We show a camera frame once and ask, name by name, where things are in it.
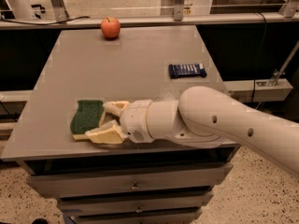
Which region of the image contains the black cable on rail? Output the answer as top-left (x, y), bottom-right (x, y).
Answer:
top-left (0, 15), bottom-right (92, 26)

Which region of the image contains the blue snack bar wrapper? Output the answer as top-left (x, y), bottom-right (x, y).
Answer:
top-left (168, 63), bottom-right (207, 78)

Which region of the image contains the top grey drawer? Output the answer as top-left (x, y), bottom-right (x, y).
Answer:
top-left (27, 161), bottom-right (233, 198)

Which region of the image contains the bottom grey drawer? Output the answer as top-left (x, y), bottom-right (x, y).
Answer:
top-left (75, 208), bottom-right (202, 224)

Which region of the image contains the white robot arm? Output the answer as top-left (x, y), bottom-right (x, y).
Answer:
top-left (85, 86), bottom-right (299, 177)

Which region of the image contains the grey metal railing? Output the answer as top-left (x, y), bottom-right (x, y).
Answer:
top-left (0, 12), bottom-right (299, 30)

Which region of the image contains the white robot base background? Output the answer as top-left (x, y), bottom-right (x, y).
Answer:
top-left (6, 0), bottom-right (36, 20)

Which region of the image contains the grey drawer cabinet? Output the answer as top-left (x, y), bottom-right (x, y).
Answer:
top-left (0, 24), bottom-right (253, 224)

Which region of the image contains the red apple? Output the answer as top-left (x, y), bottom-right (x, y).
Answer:
top-left (101, 17), bottom-right (121, 39)

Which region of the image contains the green and yellow sponge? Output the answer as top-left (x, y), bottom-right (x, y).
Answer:
top-left (70, 100), bottom-right (105, 140)

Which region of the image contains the grey drawer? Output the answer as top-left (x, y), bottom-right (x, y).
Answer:
top-left (27, 161), bottom-right (233, 198)
top-left (75, 208), bottom-right (202, 224)
top-left (59, 190), bottom-right (213, 217)

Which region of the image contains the black hanging cable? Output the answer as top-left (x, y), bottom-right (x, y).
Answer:
top-left (250, 12), bottom-right (268, 104)

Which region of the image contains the middle grey drawer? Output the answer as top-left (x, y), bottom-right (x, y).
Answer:
top-left (59, 190), bottom-right (213, 217)

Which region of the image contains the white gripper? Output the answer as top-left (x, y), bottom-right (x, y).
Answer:
top-left (85, 100), bottom-right (153, 145)

